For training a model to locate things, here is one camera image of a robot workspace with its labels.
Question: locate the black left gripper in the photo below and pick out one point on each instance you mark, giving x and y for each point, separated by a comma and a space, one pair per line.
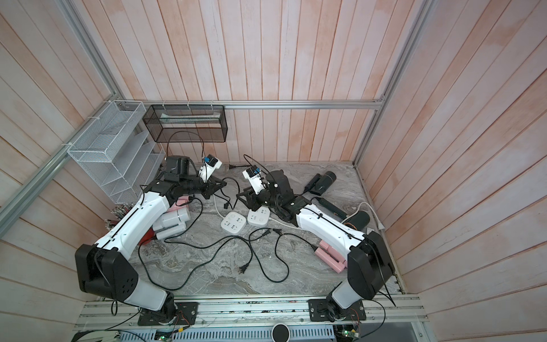
211, 184

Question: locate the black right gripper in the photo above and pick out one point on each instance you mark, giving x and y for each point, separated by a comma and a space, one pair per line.
253, 199

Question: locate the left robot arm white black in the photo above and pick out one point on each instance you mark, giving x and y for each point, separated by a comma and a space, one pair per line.
103, 268

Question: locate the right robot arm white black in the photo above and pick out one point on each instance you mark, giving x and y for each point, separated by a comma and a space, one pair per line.
369, 265

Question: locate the far white power strip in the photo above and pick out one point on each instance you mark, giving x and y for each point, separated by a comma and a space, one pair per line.
259, 218

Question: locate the white power strip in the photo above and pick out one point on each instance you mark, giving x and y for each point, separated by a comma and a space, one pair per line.
259, 218
233, 223

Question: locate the near white power strip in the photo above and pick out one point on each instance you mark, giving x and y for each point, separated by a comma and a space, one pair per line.
233, 223

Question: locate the pink hair dryer left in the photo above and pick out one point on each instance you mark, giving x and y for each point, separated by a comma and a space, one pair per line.
179, 203

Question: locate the dark green folded hair dryer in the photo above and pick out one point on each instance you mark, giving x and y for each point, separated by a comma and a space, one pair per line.
320, 183

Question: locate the pink folded hair dryer right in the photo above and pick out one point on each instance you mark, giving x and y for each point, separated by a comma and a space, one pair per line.
331, 257

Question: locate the red cup of pencils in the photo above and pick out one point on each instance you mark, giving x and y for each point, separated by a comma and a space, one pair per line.
133, 227

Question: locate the dark green hair dryer copper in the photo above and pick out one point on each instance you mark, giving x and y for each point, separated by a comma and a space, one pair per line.
359, 220

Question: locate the black round sensor puck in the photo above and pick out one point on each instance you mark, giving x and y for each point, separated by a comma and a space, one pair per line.
280, 333

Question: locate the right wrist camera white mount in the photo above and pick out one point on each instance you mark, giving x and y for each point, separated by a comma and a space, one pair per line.
253, 175

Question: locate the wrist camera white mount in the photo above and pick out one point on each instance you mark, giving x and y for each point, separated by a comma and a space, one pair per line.
253, 175
210, 164

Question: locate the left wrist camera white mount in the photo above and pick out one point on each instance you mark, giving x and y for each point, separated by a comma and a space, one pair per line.
210, 164

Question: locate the black mesh wall basket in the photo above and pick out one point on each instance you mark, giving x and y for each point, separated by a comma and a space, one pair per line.
186, 123

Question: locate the white wire shelf rack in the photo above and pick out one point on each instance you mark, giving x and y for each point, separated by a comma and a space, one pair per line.
118, 157

